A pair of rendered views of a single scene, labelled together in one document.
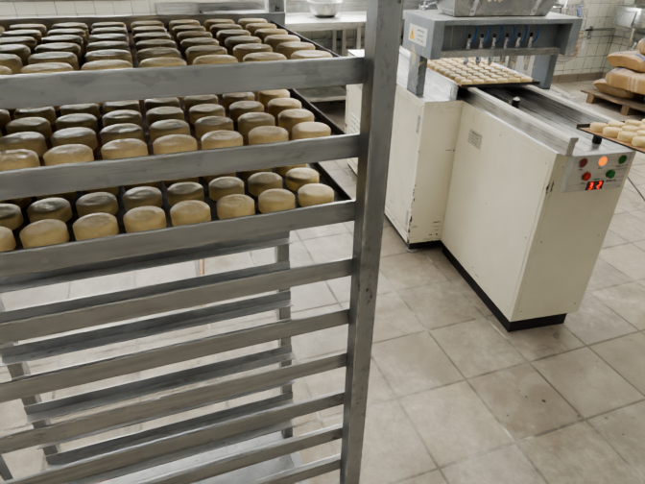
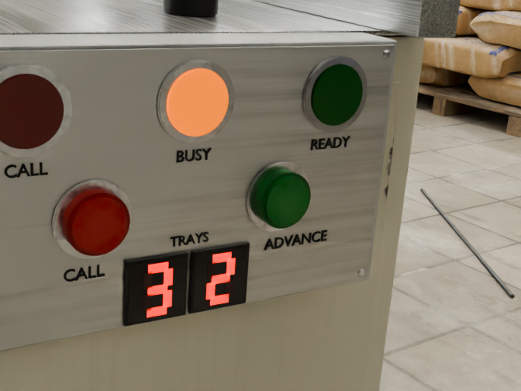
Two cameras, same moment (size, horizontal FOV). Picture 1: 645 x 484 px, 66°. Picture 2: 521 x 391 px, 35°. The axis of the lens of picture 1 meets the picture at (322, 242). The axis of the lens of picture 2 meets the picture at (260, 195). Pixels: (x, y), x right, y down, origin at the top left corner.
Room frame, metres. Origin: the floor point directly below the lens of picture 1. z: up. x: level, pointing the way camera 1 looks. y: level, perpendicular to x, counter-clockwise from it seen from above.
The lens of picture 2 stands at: (1.25, -0.88, 0.89)
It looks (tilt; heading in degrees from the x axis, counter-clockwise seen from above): 18 degrees down; 342
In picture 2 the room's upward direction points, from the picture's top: 4 degrees clockwise
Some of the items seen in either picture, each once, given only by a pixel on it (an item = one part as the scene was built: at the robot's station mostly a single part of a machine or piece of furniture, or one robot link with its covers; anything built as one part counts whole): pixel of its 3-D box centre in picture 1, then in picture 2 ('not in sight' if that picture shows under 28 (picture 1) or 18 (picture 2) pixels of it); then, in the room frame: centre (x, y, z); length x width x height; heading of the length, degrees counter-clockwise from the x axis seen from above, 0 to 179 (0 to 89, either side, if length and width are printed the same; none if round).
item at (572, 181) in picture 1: (595, 170); (177, 178); (1.64, -0.97, 0.77); 0.24 x 0.04 x 0.14; 104
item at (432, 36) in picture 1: (485, 53); not in sight; (2.49, -0.76, 1.01); 0.72 x 0.33 x 0.34; 104
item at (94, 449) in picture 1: (179, 428); not in sight; (0.86, 0.37, 0.33); 0.64 x 0.03 x 0.03; 110
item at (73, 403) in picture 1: (169, 380); not in sight; (0.86, 0.37, 0.51); 0.64 x 0.03 x 0.03; 110
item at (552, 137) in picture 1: (442, 78); not in sight; (2.56, -0.59, 0.87); 2.01 x 0.03 x 0.07; 14
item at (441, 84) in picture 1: (404, 63); not in sight; (2.90, -0.44, 0.88); 1.28 x 0.01 x 0.07; 14
